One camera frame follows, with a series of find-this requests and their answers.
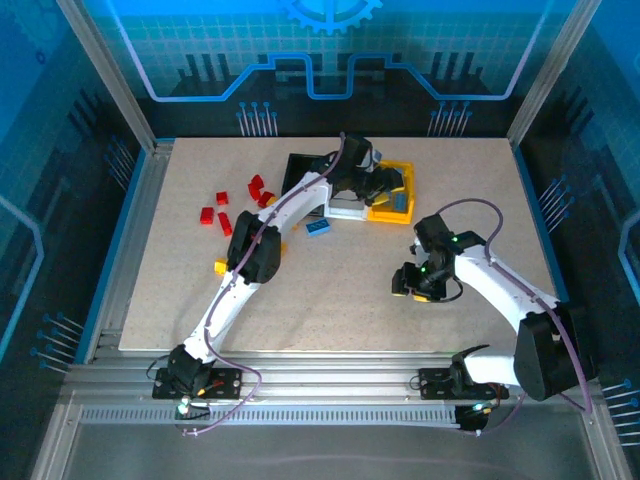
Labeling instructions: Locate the yellow plastic bin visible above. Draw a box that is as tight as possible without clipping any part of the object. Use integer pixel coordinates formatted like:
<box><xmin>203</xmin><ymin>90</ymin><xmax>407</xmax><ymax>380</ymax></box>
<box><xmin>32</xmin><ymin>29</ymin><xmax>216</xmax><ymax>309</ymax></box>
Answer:
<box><xmin>367</xmin><ymin>158</ymin><xmax>417</xmax><ymax>226</ymax></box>

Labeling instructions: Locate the white plastic bin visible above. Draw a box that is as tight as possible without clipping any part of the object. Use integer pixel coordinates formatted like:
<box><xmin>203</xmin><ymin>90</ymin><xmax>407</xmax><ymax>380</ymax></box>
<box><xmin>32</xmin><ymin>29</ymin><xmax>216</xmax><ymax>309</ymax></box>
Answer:
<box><xmin>323</xmin><ymin>192</ymin><xmax>372</xmax><ymax>222</ymax></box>

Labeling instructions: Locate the black plastic bin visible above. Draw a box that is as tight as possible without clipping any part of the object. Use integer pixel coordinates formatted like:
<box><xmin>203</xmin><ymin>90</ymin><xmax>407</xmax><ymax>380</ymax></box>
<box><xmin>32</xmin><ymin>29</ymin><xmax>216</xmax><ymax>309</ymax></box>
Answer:
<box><xmin>281</xmin><ymin>152</ymin><xmax>334</xmax><ymax>201</ymax></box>

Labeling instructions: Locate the black electronics box with lights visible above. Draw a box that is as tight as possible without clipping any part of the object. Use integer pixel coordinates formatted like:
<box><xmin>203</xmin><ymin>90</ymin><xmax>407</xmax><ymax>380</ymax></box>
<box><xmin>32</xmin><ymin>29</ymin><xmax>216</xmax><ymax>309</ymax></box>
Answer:
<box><xmin>174</xmin><ymin>397</ymin><xmax>211</xmax><ymax>435</ymax></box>
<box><xmin>454</xmin><ymin>402</ymin><xmax>494</xmax><ymax>437</ymax></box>

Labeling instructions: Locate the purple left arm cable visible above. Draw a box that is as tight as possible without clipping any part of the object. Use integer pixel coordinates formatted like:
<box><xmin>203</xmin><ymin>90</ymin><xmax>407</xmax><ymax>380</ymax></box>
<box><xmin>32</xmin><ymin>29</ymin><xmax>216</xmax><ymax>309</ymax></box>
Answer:
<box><xmin>182</xmin><ymin>132</ymin><xmax>347</xmax><ymax>437</ymax></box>

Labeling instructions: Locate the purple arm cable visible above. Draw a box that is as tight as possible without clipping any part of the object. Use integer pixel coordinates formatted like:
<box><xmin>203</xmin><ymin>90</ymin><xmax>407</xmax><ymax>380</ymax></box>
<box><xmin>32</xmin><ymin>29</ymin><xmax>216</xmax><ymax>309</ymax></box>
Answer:
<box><xmin>437</xmin><ymin>198</ymin><xmax>596</xmax><ymax>437</ymax></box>
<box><xmin>182</xmin><ymin>132</ymin><xmax>347</xmax><ymax>437</ymax></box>

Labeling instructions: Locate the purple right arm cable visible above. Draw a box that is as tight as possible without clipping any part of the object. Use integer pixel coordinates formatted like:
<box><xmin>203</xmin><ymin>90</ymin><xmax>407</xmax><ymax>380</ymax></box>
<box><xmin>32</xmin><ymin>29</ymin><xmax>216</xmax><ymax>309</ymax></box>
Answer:
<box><xmin>437</xmin><ymin>198</ymin><xmax>596</xmax><ymax>437</ymax></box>

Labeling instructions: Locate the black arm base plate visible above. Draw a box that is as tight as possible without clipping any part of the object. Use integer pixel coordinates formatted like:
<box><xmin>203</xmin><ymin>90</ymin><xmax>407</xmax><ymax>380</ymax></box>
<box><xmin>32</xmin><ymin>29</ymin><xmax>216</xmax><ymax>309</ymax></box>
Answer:
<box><xmin>152</xmin><ymin>367</ymin><xmax>251</xmax><ymax>401</ymax></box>
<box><xmin>418</xmin><ymin>367</ymin><xmax>510</xmax><ymax>401</ymax></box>

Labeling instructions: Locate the wide aluminium base rail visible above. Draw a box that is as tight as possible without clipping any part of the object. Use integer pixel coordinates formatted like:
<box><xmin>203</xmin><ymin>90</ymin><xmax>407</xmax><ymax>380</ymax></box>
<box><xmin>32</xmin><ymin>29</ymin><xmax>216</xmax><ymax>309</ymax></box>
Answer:
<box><xmin>59</xmin><ymin>349</ymin><xmax>601</xmax><ymax>402</ymax></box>

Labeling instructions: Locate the slotted grey cable duct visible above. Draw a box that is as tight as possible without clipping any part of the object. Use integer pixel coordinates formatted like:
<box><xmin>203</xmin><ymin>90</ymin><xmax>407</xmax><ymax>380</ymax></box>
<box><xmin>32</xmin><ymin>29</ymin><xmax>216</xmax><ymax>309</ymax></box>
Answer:
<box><xmin>79</xmin><ymin>405</ymin><xmax>461</xmax><ymax>427</ymax></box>

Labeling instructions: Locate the aluminium frame post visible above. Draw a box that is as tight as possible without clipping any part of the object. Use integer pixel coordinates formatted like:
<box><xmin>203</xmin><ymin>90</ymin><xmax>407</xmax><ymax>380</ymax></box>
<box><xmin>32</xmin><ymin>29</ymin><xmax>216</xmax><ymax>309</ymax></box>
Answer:
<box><xmin>504</xmin><ymin>0</ymin><xmax>604</xmax><ymax>151</ymax></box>
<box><xmin>54</xmin><ymin>0</ymin><xmax>174</xmax><ymax>156</ymax></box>

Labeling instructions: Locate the aluminium side rail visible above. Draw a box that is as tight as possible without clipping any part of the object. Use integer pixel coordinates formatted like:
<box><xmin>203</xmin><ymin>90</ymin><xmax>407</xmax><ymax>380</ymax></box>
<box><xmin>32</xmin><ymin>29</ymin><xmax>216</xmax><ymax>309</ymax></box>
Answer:
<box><xmin>82</xmin><ymin>139</ymin><xmax>176</xmax><ymax>364</ymax></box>

